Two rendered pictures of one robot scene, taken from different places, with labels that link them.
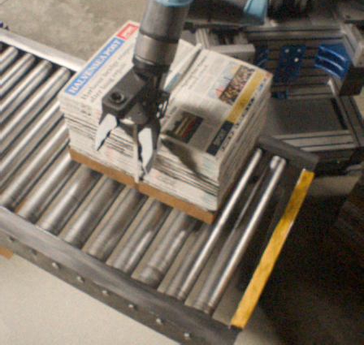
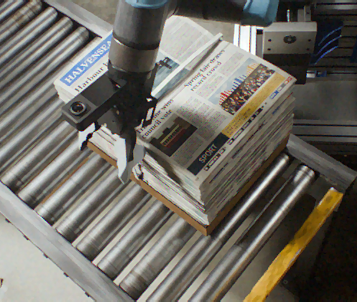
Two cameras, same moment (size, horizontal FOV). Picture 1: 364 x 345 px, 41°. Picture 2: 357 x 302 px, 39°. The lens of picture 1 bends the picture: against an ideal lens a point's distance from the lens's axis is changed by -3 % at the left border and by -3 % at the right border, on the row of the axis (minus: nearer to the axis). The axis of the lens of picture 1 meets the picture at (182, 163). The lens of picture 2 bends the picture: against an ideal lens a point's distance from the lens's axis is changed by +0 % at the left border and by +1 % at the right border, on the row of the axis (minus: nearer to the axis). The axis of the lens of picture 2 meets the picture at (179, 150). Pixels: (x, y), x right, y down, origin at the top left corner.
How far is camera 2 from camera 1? 30 cm
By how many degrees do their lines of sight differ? 15
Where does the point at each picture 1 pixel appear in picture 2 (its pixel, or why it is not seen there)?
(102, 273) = (85, 272)
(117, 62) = not seen: hidden behind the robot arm
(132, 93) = (96, 104)
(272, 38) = (348, 12)
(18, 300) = not seen: hidden behind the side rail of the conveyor
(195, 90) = (197, 92)
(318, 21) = not seen: outside the picture
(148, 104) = (121, 113)
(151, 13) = (121, 14)
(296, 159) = (327, 172)
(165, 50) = (137, 57)
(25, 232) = (20, 216)
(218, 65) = (234, 62)
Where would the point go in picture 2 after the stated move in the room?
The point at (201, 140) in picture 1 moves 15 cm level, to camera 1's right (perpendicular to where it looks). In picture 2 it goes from (186, 154) to (274, 172)
